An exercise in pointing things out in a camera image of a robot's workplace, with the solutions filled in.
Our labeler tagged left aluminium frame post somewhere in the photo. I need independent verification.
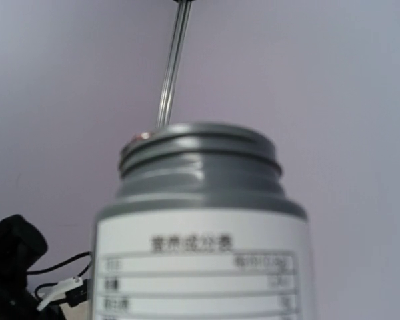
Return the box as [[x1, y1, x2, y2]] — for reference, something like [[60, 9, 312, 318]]
[[156, 1, 192, 127]]

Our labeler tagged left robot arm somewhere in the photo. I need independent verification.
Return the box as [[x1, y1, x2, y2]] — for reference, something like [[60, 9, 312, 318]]
[[0, 215, 92, 319]]

